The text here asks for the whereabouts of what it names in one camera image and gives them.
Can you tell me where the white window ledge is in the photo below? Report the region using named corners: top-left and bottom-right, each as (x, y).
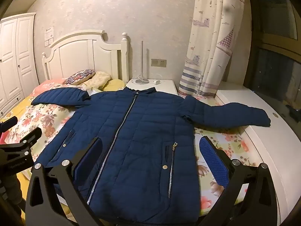
top-left (175, 87), bottom-right (301, 226)

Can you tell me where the cream pillow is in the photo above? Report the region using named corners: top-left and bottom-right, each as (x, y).
top-left (83, 71), bottom-right (111, 90)

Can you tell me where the white nightstand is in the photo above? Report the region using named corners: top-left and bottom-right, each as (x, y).
top-left (125, 78), bottom-right (178, 96)

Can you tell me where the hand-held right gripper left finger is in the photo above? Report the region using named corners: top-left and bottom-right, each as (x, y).
top-left (25, 137), bottom-right (104, 226)

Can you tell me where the navy blue puffer jacket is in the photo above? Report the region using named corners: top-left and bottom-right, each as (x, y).
top-left (31, 87), bottom-right (271, 219)

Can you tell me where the dark object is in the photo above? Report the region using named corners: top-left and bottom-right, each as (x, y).
top-left (286, 104), bottom-right (301, 121)

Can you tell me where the white wooden headboard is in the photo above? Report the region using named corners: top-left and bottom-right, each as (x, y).
top-left (42, 30), bottom-right (130, 87)

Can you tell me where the embroidered flower pillow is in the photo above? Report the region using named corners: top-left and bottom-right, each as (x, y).
top-left (63, 69), bottom-right (96, 85)

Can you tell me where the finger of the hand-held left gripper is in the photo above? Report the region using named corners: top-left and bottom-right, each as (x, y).
top-left (0, 116), bottom-right (18, 133)
top-left (16, 127), bottom-right (42, 150)

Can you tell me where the printed boat curtain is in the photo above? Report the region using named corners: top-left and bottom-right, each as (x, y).
top-left (179, 0), bottom-right (246, 98)

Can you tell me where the dark window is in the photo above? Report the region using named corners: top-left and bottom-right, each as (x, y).
top-left (245, 0), bottom-right (301, 113)

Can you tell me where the slim grey table lamp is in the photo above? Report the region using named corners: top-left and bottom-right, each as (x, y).
top-left (135, 40), bottom-right (149, 85)

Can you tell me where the floral bed sheet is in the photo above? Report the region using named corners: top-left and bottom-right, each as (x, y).
top-left (0, 79), bottom-right (254, 226)

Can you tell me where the white wardrobe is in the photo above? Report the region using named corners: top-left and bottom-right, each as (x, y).
top-left (0, 12), bottom-right (39, 116)

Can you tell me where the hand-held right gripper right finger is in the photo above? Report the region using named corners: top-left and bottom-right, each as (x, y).
top-left (199, 135), bottom-right (281, 226)

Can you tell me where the yellow pillow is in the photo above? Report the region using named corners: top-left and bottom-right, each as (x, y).
top-left (103, 79), bottom-right (125, 92)

